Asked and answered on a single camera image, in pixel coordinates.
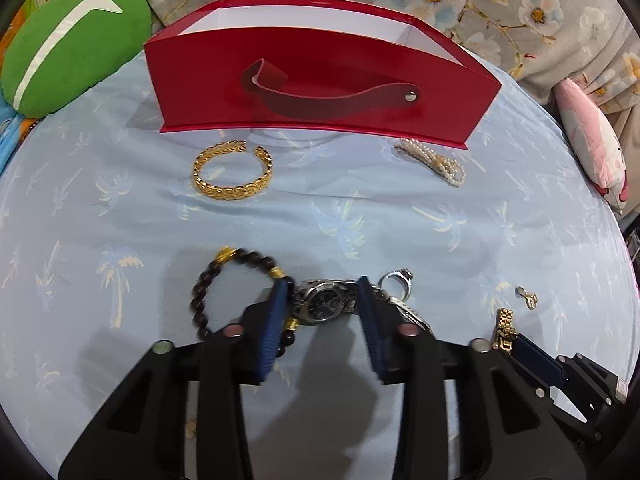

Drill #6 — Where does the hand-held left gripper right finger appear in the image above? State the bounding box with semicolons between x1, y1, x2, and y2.
356;276;586;480

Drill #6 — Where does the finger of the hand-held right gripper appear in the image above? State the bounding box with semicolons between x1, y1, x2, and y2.
511;333;569;401

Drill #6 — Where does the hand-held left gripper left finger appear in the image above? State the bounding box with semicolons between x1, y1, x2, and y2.
57;280;294;480

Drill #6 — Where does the gold chain bracelet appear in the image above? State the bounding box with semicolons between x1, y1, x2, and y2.
492;308;517;356

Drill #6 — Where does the silver watch with dark dial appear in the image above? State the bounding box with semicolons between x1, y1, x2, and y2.
290;279;363;328

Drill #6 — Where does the pearl bracelet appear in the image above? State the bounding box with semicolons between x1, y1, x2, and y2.
398;138;466;188

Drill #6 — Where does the red box with strap handle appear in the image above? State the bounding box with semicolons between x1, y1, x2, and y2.
143;0;502;152

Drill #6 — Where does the silver watch with light dial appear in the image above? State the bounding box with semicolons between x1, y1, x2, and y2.
389;296;436;337

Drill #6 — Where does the light blue palm print sheet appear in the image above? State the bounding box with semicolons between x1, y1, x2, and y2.
0;45;640;480

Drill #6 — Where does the gold braided bangle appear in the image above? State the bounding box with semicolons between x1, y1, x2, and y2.
190;141;275;203

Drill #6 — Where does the pink cartoon pillow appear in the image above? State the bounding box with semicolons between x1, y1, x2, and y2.
552;77;629;216

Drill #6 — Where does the colourful cartoon blanket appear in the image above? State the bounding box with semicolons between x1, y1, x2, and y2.
0;0;83;171

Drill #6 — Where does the green pillow with white stripe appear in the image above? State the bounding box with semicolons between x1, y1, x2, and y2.
0;0;153;120

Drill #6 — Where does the grey floral blanket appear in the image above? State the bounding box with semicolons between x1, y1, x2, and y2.
117;0;640;118

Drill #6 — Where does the silver ring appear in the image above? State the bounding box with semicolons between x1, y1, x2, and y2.
377;268;415;302

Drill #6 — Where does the dark bead bracelet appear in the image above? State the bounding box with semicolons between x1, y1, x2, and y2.
189;246;301;361

